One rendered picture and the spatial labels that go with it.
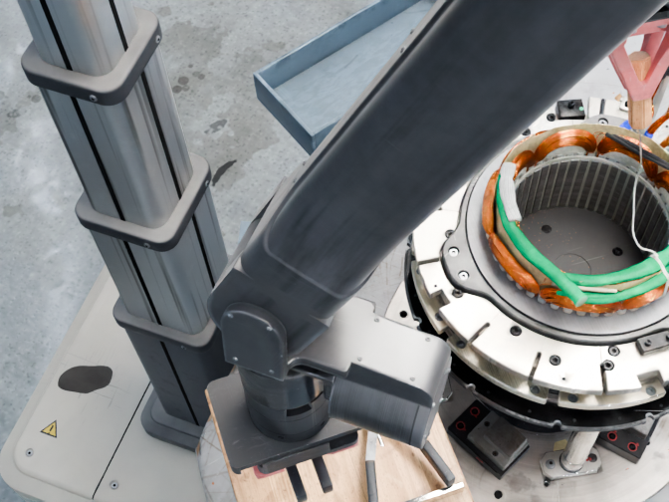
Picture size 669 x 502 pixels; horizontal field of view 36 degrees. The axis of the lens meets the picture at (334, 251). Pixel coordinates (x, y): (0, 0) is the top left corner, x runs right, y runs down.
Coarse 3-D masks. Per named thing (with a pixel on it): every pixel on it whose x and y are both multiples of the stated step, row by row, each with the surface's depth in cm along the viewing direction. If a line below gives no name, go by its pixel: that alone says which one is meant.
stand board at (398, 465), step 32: (224, 448) 89; (352, 448) 89; (384, 448) 89; (416, 448) 89; (448, 448) 88; (256, 480) 88; (288, 480) 88; (352, 480) 87; (384, 480) 87; (416, 480) 87
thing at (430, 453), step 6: (426, 444) 86; (420, 450) 87; (426, 450) 85; (432, 450) 85; (426, 456) 86; (432, 456) 85; (438, 456) 85; (432, 462) 85; (438, 462) 85; (444, 462) 85; (438, 468) 85; (444, 468) 84; (438, 474) 86; (444, 474) 84; (450, 474) 84; (444, 480) 85; (450, 480) 84
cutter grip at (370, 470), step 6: (366, 462) 85; (372, 462) 85; (366, 468) 85; (372, 468) 85; (366, 474) 85; (372, 474) 84; (366, 480) 84; (372, 480) 84; (372, 486) 84; (372, 492) 84; (372, 498) 83
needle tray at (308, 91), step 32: (384, 0) 115; (416, 0) 119; (352, 32) 116; (384, 32) 118; (288, 64) 112; (320, 64) 116; (352, 64) 116; (384, 64) 115; (288, 96) 114; (320, 96) 113; (352, 96) 113; (288, 128) 111; (320, 128) 106
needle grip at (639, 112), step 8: (632, 56) 75; (640, 56) 75; (648, 56) 74; (632, 64) 74; (640, 64) 74; (648, 64) 75; (640, 72) 75; (640, 80) 75; (632, 104) 77; (640, 104) 76; (648, 104) 77; (632, 112) 77; (640, 112) 77; (648, 112) 77; (632, 120) 78; (640, 120) 77; (648, 120) 78; (640, 128) 78
